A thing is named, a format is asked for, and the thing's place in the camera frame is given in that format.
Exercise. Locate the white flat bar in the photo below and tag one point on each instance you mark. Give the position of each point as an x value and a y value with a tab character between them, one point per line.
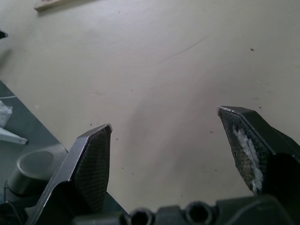
11	137

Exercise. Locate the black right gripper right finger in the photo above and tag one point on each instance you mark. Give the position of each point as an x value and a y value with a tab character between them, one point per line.
262	150

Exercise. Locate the dark grey rounded shape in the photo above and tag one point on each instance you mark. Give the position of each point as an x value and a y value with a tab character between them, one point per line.
30	168

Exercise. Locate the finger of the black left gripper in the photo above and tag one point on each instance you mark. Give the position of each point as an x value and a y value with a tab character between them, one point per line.
2	34

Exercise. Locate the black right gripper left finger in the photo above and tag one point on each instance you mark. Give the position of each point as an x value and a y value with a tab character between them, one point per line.
91	168

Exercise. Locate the wooden letter block tray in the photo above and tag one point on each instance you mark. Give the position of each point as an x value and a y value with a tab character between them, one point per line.
61	2

